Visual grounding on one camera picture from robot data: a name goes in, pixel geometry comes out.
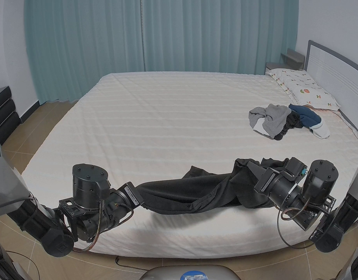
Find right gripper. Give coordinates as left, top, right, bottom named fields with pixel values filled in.
left=246, top=161, right=303, bottom=209

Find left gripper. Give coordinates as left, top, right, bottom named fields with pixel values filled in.
left=104, top=182, right=143, bottom=230

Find black T-shirt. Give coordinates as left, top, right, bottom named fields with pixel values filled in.
left=136, top=157, right=293, bottom=215

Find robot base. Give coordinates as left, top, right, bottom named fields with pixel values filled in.
left=140, top=264, right=235, bottom=280

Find pile of clothes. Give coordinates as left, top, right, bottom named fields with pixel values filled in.
left=248, top=103, right=331, bottom=141

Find bed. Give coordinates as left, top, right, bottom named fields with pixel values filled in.
left=21, top=40, right=358, bottom=259

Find white printed pillow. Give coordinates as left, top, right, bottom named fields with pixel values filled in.
left=267, top=68, right=341, bottom=111

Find grey bedside table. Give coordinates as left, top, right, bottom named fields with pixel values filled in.
left=265, top=48, right=305, bottom=75

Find black chest of drawers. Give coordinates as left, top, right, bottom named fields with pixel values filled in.
left=0, top=86, right=21, bottom=146

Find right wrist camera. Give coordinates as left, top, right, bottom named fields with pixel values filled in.
left=284, top=157, right=308, bottom=183

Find black cable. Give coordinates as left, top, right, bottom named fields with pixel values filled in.
left=114, top=255, right=147, bottom=272

